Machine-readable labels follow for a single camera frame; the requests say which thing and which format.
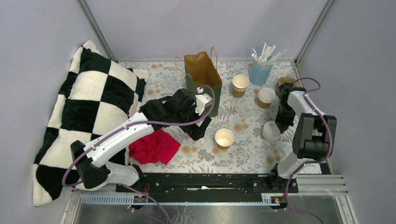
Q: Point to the stack of white lids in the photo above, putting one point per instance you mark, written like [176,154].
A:
[270,131]

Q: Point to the white plastic cup lid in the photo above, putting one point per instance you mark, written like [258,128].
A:
[266,95]

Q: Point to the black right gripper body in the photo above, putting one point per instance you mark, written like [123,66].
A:
[285,115]

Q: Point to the brown cardboard cup carrier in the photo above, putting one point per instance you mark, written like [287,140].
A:
[283,80]

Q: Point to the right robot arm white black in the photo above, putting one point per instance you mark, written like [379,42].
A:
[313,138]

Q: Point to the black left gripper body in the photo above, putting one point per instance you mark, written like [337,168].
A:
[182,117]

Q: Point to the white wrapped straws bundle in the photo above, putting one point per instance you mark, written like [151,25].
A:
[265,58]

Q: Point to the floral table mat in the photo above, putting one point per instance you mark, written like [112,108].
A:
[249,153]

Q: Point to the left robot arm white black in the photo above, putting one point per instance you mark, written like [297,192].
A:
[91,165]

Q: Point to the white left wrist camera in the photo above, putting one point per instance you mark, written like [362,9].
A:
[203,100]

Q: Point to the green paper bag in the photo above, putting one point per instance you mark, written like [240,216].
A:
[199,70]

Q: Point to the blue cup holder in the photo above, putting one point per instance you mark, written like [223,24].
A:
[259,74]

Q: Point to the stack of paper cups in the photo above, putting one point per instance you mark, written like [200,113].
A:
[239,85]

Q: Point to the red cloth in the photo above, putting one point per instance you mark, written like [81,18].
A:
[159,146]

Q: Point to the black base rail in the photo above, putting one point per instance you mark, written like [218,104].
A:
[213,188]

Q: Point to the brown paper cup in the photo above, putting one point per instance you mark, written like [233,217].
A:
[224,138]
[263,105]

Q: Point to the black white checkered pillow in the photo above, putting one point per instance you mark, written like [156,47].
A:
[97,95]

